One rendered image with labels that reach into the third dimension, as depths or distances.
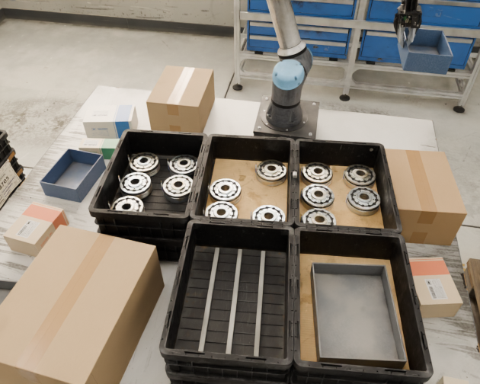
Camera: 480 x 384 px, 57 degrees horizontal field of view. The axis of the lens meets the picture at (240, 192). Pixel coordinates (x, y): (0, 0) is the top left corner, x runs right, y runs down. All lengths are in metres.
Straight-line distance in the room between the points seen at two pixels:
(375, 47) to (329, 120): 1.37
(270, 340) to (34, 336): 0.56
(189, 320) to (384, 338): 0.49
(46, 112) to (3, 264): 2.09
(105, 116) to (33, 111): 1.71
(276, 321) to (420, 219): 0.60
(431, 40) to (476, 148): 1.56
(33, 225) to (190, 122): 0.73
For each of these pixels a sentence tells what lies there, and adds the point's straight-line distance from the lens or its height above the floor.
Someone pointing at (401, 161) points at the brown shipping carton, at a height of 0.86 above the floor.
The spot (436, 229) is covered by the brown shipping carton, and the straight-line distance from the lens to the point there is 1.57.
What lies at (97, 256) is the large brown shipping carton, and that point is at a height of 0.90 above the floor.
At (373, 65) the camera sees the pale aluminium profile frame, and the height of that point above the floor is 0.30.
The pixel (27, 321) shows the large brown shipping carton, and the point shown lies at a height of 0.90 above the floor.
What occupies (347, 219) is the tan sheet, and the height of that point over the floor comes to 0.83.
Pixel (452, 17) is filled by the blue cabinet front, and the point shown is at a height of 0.67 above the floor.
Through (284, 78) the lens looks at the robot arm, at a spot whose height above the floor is 1.02.
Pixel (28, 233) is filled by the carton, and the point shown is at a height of 0.77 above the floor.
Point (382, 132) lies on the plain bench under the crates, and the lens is 2.03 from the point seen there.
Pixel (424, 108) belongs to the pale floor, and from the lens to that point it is 3.60.
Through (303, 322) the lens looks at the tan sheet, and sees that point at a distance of 1.20.
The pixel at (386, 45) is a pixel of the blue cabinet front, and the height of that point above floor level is 0.45.
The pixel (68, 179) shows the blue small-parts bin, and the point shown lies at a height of 0.70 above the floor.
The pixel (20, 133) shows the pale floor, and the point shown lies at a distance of 3.44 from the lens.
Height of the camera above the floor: 1.87
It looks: 45 degrees down
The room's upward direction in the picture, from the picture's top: straight up
